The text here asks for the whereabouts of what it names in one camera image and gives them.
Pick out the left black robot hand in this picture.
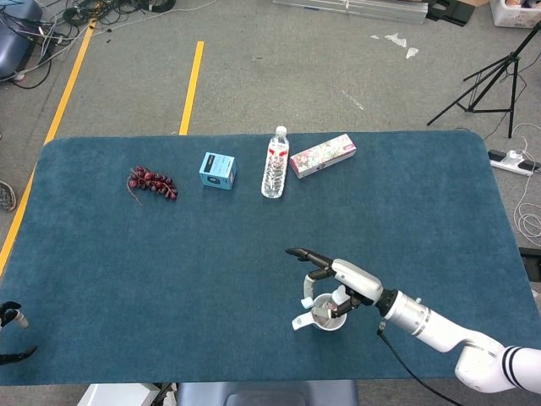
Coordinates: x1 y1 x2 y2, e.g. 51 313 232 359
0 300 38 365

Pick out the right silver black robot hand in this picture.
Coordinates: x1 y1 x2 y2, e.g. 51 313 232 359
285 247 385 319

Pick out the floral toothpaste tube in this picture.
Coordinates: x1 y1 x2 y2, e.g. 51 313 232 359
314 285 350 327

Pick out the light blue toothbrush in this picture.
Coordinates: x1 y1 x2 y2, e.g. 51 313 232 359
300 272 317 310

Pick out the white cup with handle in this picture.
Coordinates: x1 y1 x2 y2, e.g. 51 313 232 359
291 294 348 333

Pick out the floral pink box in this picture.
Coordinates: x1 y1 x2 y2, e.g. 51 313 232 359
288 134 358 180

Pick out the white panel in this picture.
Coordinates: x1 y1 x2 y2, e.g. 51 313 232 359
77 382 178 406

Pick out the light blue speaker box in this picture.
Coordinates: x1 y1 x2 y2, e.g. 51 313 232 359
198 151 238 190

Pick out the grey shoe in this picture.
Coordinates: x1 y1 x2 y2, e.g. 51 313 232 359
0 179 17 212

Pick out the blue table mat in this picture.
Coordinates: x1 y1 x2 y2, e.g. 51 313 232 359
0 129 534 387

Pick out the clear plastic water bottle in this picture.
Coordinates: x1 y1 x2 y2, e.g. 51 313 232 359
260 125 291 199

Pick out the white power strip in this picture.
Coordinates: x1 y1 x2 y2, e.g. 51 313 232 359
489 148 541 177

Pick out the red grape bunch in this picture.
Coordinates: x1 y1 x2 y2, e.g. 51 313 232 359
127 166 179 207

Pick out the blue grey machine base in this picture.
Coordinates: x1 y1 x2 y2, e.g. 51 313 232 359
0 0 43 80

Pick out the black tripod stand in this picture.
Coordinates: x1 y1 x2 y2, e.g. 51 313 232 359
426 23 541 140

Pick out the white plastic basket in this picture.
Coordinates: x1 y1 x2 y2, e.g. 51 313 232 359
489 0 541 29

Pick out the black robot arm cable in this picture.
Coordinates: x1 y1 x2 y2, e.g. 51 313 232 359
377 323 464 406

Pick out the white coiled cable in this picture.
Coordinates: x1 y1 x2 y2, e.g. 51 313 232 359
481 123 541 244

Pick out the aluminium profile rail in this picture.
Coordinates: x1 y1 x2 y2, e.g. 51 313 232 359
272 0 429 25

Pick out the black metal bracket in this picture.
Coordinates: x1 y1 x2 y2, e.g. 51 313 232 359
425 0 475 27

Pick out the black cable tangle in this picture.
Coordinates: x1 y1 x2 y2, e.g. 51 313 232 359
0 0 216 90

